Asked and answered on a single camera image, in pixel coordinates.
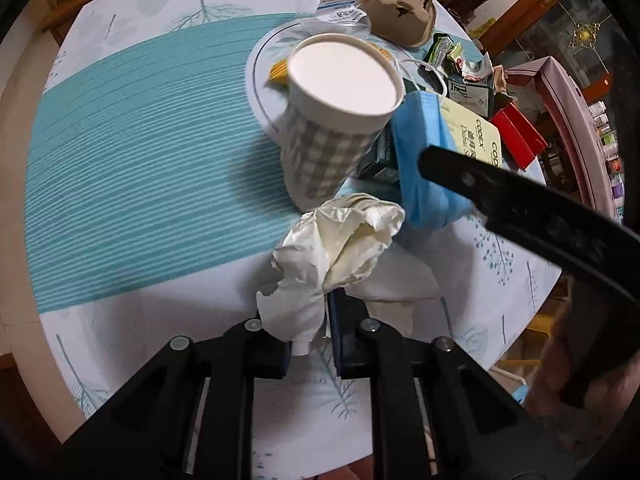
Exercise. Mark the pink plastic chair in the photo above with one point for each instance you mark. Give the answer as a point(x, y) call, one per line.
point(565, 90)

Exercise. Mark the person's right hand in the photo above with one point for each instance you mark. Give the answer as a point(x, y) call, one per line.
point(550, 375)

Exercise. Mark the dark green box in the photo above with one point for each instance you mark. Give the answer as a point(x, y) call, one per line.
point(467, 96)
point(380, 160)

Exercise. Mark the clear plastic bag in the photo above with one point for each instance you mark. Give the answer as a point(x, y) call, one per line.
point(330, 5)

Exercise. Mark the yellow snack wrapper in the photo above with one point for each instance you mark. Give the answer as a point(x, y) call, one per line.
point(276, 71)

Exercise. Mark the cream yellow box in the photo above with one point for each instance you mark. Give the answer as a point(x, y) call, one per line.
point(472, 130)

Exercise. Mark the dark carved stand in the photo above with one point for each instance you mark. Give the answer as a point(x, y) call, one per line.
point(460, 0)

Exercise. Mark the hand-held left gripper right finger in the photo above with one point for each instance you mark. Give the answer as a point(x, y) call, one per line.
point(336, 325)

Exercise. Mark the small wooden cabinet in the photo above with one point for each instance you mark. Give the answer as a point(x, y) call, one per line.
point(65, 10)

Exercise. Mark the green snack wrapper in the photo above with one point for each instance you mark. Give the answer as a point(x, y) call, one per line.
point(440, 50)

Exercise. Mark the white folded napkin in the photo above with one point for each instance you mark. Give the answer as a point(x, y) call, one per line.
point(400, 280)

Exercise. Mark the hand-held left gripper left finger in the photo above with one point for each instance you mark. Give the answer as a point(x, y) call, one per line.
point(270, 355)

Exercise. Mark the blue face mask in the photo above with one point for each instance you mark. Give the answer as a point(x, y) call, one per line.
point(420, 190)

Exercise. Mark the brown pulp egg carton piece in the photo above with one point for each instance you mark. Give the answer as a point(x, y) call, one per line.
point(385, 15)

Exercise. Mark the white tissue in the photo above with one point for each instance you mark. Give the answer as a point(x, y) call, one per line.
point(310, 260)

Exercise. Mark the small crumpled candy wrapper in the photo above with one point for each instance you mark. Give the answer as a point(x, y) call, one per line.
point(470, 67)

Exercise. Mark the grey checked paper cup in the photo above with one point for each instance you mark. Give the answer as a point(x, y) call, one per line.
point(320, 160)

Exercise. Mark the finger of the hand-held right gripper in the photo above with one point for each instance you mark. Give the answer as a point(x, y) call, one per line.
point(500, 195)

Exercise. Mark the red paper box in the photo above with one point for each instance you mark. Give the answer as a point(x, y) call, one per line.
point(517, 132)

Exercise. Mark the wooden glass display cabinet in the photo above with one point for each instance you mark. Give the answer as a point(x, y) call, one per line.
point(550, 10)

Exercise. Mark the white plate with grey rim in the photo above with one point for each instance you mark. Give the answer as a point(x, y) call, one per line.
point(265, 60)

